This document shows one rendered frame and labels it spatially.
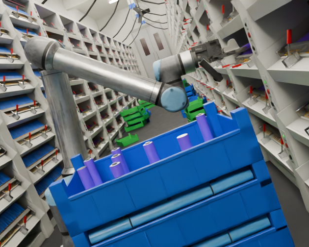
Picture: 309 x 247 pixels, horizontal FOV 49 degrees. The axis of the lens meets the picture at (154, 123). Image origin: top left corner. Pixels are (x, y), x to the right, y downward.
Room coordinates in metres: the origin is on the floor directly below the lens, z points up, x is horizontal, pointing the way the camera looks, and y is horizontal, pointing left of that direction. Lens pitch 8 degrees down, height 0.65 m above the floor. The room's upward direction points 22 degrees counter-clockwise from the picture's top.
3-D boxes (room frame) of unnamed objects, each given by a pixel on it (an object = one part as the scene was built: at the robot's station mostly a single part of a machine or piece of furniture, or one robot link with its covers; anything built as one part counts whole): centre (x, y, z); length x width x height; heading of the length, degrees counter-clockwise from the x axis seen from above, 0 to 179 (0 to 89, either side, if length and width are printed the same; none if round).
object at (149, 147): (0.56, 0.02, 0.52); 0.02 x 0.02 x 0.06
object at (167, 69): (1.40, -0.14, 0.65); 0.12 x 0.09 x 0.10; 82
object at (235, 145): (0.56, 0.02, 0.52); 0.30 x 0.20 x 0.08; 92
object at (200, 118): (0.64, -0.09, 0.52); 0.02 x 0.02 x 0.06
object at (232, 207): (0.56, 0.02, 0.44); 0.30 x 0.20 x 0.08; 92
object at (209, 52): (1.38, -0.30, 0.65); 0.12 x 0.08 x 0.09; 82
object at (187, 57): (1.39, -0.22, 0.65); 0.10 x 0.05 x 0.09; 172
